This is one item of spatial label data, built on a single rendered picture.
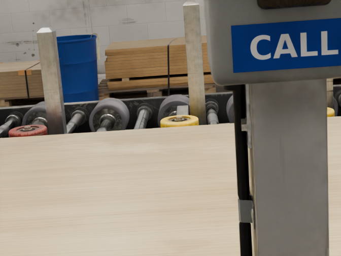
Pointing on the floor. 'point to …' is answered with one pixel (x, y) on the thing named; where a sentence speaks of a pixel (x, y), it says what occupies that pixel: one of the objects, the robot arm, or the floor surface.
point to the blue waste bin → (78, 67)
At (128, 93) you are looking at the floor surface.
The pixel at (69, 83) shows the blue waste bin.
